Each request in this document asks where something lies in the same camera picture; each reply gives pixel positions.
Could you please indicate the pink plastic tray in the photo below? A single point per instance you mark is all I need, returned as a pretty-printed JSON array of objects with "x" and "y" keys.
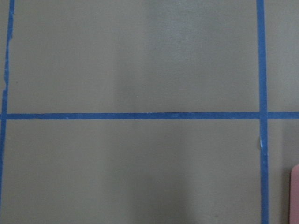
[{"x": 294, "y": 196}]

